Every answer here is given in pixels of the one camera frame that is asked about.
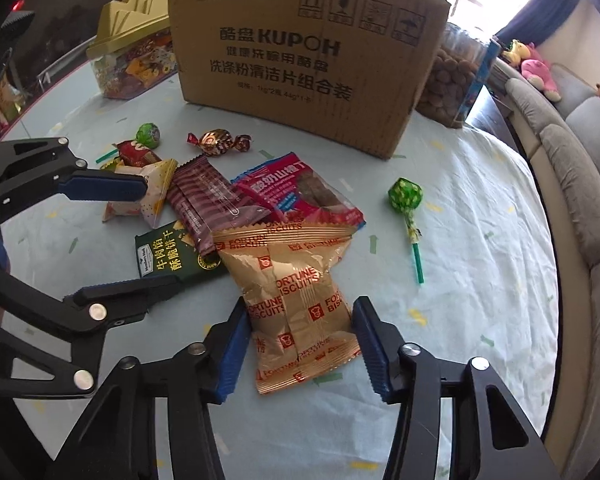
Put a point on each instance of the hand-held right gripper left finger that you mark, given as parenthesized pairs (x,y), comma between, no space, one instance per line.
(232,355)

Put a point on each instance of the clear candy jar yellow lid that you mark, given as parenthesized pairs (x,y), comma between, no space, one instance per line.
(130,60)

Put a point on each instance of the brown striped wafer packet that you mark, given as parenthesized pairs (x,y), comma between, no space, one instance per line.
(205,195)

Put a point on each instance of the blue curtain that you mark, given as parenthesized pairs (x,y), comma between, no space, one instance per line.
(535,10)

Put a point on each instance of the pink plush toy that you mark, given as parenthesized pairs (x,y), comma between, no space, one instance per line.
(540,72)

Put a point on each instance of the green spotted lollipop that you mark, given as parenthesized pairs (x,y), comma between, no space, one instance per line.
(405,195)

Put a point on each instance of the brown foil wrapped candy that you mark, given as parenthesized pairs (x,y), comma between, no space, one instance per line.
(217,141)

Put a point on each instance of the red hawthorn snack packet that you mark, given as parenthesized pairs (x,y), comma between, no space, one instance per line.
(290,195)

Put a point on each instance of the clear jar of brown balls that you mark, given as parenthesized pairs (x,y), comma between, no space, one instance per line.
(445,85)

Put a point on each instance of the brown cardboard box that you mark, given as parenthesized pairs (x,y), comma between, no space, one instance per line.
(305,70)

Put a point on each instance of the grey sofa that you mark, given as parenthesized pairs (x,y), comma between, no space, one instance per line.
(570,160)

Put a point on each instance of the gold biscuit packet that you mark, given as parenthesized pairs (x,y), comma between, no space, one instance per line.
(290,285)

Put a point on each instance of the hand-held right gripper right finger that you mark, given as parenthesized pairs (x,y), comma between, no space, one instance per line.
(372,350)

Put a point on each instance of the light patterned tablecloth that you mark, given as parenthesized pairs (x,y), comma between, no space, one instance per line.
(480,240)

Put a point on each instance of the dark green biscuit packet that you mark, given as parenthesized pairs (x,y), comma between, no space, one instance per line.
(170,255)

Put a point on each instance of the small red candy packet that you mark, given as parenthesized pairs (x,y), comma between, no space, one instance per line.
(135,152)

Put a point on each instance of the cream yellow snack packet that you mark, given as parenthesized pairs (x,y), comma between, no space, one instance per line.
(158,180)

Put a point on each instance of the yellow plush toy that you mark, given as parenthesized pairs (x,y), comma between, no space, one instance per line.
(516,51)

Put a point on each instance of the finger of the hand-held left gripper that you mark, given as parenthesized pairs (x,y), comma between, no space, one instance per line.
(105,187)
(130,291)

